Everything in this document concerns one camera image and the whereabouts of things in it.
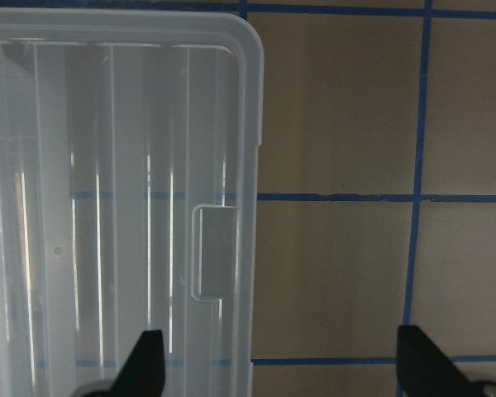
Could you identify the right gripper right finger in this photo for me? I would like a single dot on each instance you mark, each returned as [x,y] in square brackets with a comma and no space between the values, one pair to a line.
[423,369]

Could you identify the clear plastic box lid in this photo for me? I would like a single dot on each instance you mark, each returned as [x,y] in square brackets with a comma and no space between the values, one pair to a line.
[128,168]

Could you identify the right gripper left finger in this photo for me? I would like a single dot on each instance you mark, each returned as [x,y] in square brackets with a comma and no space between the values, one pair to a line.
[143,373]

